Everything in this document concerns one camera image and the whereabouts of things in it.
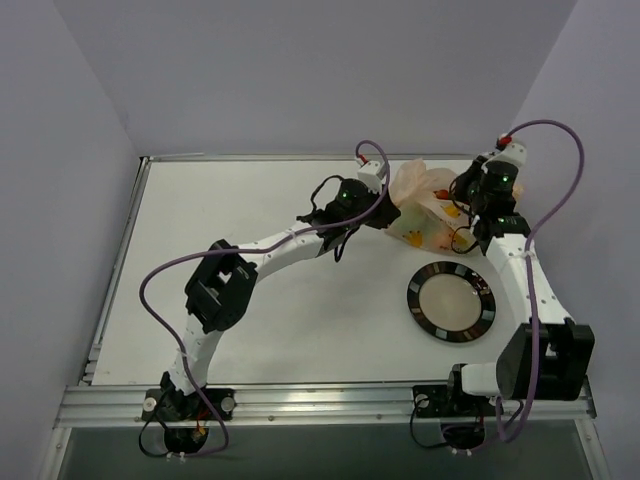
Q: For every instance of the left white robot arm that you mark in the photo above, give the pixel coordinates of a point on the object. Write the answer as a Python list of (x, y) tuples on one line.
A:
[(219, 291)]

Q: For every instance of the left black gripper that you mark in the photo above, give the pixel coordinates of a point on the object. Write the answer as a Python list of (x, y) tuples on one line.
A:
[(383, 214)]

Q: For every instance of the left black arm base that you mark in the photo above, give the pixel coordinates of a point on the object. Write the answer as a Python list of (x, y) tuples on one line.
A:
[(184, 421)]

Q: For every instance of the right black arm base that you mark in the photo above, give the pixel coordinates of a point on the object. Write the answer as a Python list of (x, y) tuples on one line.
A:
[(462, 419)]

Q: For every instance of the aluminium front rail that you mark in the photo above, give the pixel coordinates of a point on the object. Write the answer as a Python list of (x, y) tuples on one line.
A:
[(381, 402)]

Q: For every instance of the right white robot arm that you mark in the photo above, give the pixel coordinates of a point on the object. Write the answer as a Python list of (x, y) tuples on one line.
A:
[(547, 355)]

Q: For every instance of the black rimmed white plate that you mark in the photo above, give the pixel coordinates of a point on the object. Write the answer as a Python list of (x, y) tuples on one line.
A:
[(451, 302)]

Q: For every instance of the translucent beige plastic bag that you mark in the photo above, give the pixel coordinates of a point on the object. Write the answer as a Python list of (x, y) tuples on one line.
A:
[(429, 220)]

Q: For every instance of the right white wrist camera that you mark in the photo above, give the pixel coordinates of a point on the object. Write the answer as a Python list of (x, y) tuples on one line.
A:
[(511, 150)]

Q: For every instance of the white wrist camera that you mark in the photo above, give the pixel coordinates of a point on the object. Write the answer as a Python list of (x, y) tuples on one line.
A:
[(373, 174), (511, 150)]

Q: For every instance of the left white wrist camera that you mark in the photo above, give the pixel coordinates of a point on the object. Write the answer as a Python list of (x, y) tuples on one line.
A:
[(373, 174)]

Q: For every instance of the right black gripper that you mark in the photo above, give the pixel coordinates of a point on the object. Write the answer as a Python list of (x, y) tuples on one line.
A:
[(463, 185)]

